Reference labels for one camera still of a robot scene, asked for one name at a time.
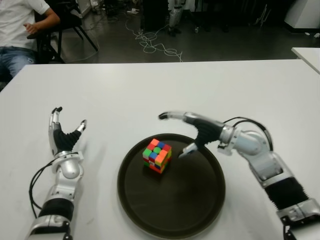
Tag right arm black cables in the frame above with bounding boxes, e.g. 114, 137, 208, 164
223, 116, 275, 151

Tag seated person white shirt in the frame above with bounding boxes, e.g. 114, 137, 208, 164
0, 0, 61, 78

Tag multicolour Rubik's cube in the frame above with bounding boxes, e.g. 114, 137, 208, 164
142, 138, 173, 174

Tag dark round plate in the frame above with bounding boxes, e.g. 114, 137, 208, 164
117, 133, 227, 238

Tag black chair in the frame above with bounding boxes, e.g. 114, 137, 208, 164
34, 4, 99, 65

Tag tangled white cable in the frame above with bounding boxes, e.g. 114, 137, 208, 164
124, 18, 184, 63

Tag grey metal stand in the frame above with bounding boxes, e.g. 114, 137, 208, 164
253, 2, 272, 27

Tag left arm black cables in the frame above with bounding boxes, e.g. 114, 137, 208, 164
28, 159, 57, 217

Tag thin white cable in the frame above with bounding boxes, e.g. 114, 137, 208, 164
63, 12, 121, 63

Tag black cabinet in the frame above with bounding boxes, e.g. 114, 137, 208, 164
140, 0, 171, 32

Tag white side table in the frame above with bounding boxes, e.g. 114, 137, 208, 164
291, 46, 320, 75

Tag arm black cables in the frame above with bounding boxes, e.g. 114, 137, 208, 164
223, 116, 275, 151
28, 159, 57, 217

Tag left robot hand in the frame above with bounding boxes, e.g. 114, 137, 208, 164
48, 106, 89, 157

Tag white cabinet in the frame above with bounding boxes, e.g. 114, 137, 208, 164
284, 0, 320, 28

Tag white glass display case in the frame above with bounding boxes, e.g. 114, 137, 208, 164
74, 0, 93, 18

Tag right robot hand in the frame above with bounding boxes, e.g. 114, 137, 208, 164
158, 110, 225, 160

